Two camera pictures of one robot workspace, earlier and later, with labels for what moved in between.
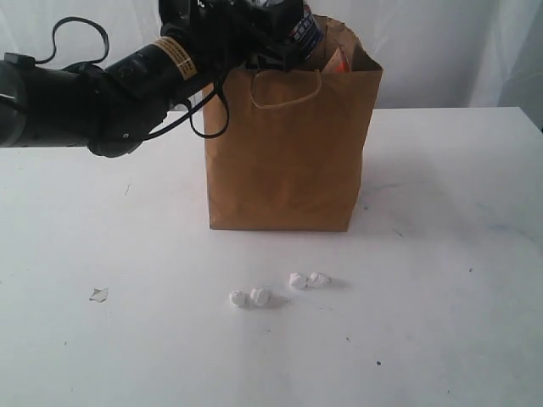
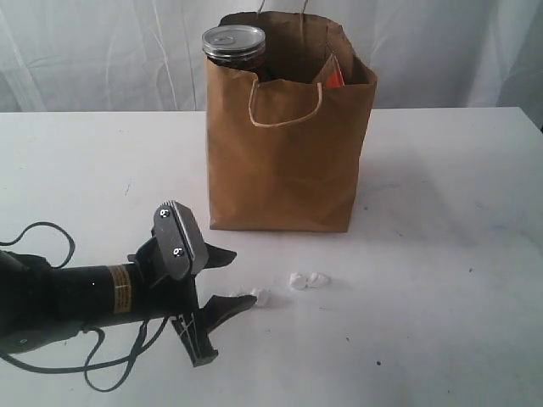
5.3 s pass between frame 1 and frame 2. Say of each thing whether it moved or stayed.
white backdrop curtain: stayed
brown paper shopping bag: stayed
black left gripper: moved
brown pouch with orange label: moved
